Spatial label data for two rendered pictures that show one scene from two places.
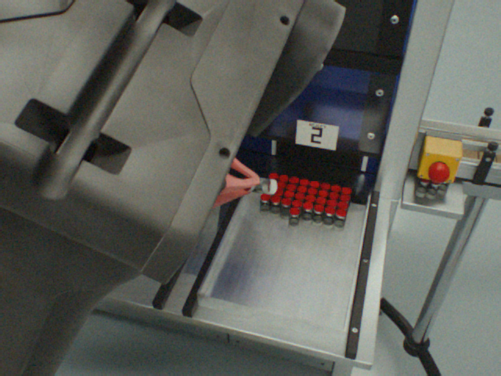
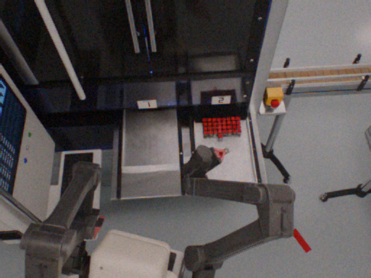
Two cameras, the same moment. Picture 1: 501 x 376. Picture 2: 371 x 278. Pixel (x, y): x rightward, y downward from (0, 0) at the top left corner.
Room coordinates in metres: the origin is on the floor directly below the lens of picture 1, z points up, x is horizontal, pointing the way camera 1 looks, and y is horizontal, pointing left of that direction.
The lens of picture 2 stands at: (-0.07, 0.32, 2.47)
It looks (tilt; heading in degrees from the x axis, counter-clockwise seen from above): 61 degrees down; 343
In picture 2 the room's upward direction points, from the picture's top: 3 degrees counter-clockwise
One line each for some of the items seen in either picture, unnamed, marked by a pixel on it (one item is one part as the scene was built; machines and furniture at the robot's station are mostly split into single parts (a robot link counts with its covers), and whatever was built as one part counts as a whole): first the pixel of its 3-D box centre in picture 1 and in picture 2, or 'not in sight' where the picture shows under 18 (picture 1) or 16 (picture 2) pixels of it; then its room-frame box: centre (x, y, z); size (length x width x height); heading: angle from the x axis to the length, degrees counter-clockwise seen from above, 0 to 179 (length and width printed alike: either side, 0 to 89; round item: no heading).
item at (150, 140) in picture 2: not in sight; (150, 134); (0.85, 0.21, 0.90); 0.34 x 0.26 x 0.04; 164
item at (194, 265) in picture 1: (202, 236); (188, 159); (0.66, 0.09, 0.91); 0.14 x 0.03 x 0.06; 164
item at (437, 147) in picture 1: (439, 157); (273, 95); (0.80, -0.39, 0.99); 0.08 x 0.07 x 0.07; 164
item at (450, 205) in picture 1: (432, 190); (270, 102); (0.83, -0.41, 0.87); 0.14 x 0.13 x 0.02; 164
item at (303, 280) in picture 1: (291, 245); (223, 150); (0.65, -0.08, 0.90); 0.34 x 0.26 x 0.04; 163
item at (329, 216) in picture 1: (301, 211); (222, 134); (0.73, -0.11, 0.90); 0.18 x 0.02 x 0.05; 73
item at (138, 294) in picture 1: (217, 222); (186, 148); (0.73, 0.07, 0.87); 0.70 x 0.48 x 0.02; 74
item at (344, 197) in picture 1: (306, 197); (221, 125); (0.77, -0.12, 0.90); 0.18 x 0.02 x 0.05; 73
